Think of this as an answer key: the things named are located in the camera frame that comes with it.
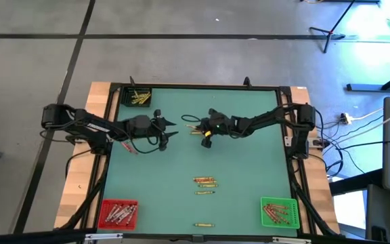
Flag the black floor beam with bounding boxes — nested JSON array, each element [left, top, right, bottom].
[[329, 168, 384, 197]]

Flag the black metal rig frame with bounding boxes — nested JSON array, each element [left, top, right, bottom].
[[55, 76, 340, 244]]

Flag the black tripod stand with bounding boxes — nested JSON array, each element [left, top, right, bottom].
[[309, 0, 357, 54]]

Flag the white floor cable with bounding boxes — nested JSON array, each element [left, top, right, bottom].
[[350, 101, 390, 121]]

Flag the black plastic basket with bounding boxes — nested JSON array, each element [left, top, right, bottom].
[[122, 86, 153, 108]]

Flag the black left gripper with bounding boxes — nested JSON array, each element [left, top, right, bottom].
[[149, 108, 180, 153]]

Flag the green plastic basket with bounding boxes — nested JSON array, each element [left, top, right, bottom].
[[260, 197, 301, 229]]

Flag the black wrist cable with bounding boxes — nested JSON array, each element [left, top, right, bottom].
[[180, 114, 203, 124], [129, 134, 165, 155]]

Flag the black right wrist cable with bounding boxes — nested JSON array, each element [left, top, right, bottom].
[[180, 114, 203, 124]]

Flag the black floor stand base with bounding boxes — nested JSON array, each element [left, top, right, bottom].
[[346, 66, 390, 94]]

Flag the silver frame bracket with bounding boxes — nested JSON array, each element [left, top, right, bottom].
[[272, 237, 313, 244], [84, 232, 124, 243]]

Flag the grey computer case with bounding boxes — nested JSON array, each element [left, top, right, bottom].
[[366, 184, 390, 244]]

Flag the black floor cable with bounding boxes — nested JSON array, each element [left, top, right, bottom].
[[316, 108, 385, 150]]

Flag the pink crayon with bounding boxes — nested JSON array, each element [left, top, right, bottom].
[[272, 211, 290, 223]]

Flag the red plastic basket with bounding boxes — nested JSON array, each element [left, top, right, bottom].
[[97, 199, 139, 230]]

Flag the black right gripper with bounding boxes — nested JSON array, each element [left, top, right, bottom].
[[194, 108, 232, 149]]

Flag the green table mat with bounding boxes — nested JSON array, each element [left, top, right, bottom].
[[104, 87, 299, 237]]

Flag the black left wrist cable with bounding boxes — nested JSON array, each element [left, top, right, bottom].
[[129, 134, 165, 155]]

